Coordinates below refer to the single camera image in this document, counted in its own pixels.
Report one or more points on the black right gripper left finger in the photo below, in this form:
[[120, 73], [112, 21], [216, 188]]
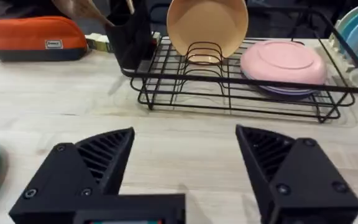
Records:
[[73, 174]]

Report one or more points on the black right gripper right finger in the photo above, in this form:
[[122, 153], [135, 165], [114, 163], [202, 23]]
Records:
[[303, 183]]

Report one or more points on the purple plate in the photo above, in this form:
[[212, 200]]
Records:
[[287, 91]]

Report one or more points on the pink plate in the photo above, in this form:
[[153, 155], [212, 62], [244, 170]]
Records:
[[284, 62]]

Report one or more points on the pale mint plate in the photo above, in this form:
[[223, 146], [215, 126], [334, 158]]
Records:
[[348, 17]]

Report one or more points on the beige plate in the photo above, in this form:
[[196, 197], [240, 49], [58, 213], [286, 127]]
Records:
[[207, 25]]

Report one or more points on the small pale box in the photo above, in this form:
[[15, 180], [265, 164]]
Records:
[[96, 42]]

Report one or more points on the black cutlery holder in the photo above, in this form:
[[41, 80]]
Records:
[[130, 40]]

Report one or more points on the orange zip bag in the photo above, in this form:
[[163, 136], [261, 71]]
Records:
[[26, 34]]

